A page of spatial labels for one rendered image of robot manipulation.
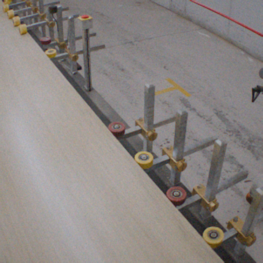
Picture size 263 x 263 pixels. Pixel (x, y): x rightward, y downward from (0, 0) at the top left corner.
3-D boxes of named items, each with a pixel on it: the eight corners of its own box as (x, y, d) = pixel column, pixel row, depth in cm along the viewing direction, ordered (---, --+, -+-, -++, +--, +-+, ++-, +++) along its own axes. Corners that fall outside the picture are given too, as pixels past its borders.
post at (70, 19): (76, 74, 268) (72, 14, 239) (77, 76, 266) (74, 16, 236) (71, 76, 267) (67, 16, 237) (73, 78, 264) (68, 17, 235)
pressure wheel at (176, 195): (176, 221, 149) (179, 203, 142) (160, 212, 153) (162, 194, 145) (186, 209, 154) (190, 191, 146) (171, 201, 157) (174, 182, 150)
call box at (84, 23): (88, 26, 223) (88, 14, 219) (93, 29, 219) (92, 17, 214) (78, 28, 221) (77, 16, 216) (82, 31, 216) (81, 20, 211)
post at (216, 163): (204, 218, 166) (222, 135, 137) (208, 222, 164) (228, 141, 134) (198, 221, 165) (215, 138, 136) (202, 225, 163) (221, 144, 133)
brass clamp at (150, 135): (144, 124, 197) (144, 117, 193) (158, 139, 187) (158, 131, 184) (133, 128, 194) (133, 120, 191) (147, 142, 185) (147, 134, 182)
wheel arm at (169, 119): (184, 115, 203) (185, 108, 201) (188, 118, 201) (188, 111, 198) (111, 140, 186) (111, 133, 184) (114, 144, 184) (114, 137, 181)
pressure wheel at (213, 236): (213, 261, 132) (219, 245, 125) (195, 255, 135) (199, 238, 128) (221, 246, 137) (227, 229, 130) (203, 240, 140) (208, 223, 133)
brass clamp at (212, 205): (201, 190, 165) (202, 182, 162) (219, 208, 155) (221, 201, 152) (190, 195, 162) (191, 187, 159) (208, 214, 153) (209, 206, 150)
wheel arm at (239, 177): (242, 175, 171) (244, 168, 169) (246, 179, 169) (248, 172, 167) (167, 212, 154) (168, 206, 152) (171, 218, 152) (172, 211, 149)
